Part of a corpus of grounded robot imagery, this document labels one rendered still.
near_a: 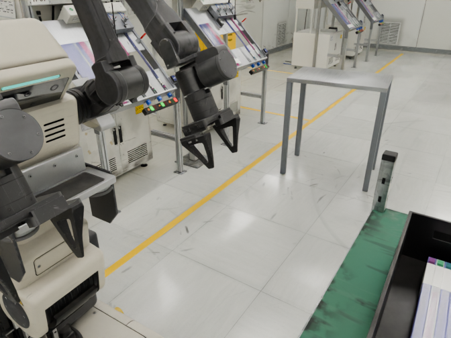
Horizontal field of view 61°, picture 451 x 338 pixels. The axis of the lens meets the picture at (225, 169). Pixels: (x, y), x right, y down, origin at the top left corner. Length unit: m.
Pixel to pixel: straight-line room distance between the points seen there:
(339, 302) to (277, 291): 1.37
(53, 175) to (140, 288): 1.30
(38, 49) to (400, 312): 0.81
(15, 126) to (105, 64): 0.48
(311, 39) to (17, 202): 6.63
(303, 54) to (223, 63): 6.34
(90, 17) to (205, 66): 0.32
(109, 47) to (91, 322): 1.08
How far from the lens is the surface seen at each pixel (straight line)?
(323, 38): 6.90
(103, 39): 0.94
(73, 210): 0.55
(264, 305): 2.02
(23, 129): 0.46
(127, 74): 0.92
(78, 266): 1.08
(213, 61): 0.74
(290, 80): 2.92
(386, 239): 0.91
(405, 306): 0.75
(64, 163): 0.95
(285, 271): 2.22
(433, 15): 9.63
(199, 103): 0.78
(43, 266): 1.05
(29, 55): 0.83
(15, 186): 0.52
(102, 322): 1.64
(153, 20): 0.81
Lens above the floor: 1.46
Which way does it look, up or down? 27 degrees down
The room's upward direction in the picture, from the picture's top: straight up
